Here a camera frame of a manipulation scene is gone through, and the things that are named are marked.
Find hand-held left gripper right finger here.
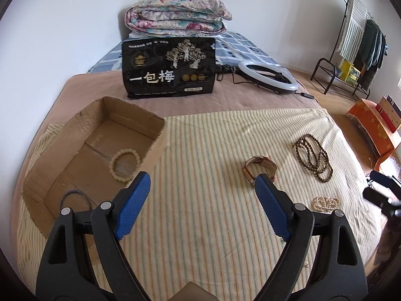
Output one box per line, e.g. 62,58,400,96
254,173,368,301

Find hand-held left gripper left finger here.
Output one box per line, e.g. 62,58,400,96
35,171,151,301

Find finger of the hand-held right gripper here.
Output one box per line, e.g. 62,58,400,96
370,170,401,192
363,187,394,209

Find brown strap wristwatch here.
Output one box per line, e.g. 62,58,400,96
243,156,278,184

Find white pearl bracelet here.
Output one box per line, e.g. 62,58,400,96
312,196,341,212

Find dark brown bead necklace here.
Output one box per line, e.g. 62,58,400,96
293,134,333,183

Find cardboard box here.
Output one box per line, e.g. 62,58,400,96
22,97,166,231

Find orange patterned box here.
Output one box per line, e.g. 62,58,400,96
346,98,401,170

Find beige and red box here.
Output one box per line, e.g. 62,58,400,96
375,96,401,134

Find striped cloth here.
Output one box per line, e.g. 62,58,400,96
17,108,381,301

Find brown blanket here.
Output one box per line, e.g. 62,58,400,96
47,69,328,132

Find yellow green box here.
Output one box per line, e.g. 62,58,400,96
338,59,361,84

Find black printed bag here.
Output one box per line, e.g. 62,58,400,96
122,38,217,99

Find hanging dark clothes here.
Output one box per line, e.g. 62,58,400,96
354,19,389,88

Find black metal clothes rack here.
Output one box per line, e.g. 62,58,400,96
310,0,387,99

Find hanging striped towel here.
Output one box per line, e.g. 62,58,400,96
335,0,368,60

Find blue checked bedsheet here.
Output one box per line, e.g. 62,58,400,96
86,31,284,74

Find folded floral quilt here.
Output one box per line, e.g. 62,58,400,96
125,0,233,36

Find cream bead bracelet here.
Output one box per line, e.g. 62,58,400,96
109,149,145,184

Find dark cord loop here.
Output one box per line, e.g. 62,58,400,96
60,190,94,210

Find black ring light cable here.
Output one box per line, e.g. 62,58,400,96
233,75,318,100

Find white ring light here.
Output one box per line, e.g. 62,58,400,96
238,60,298,94

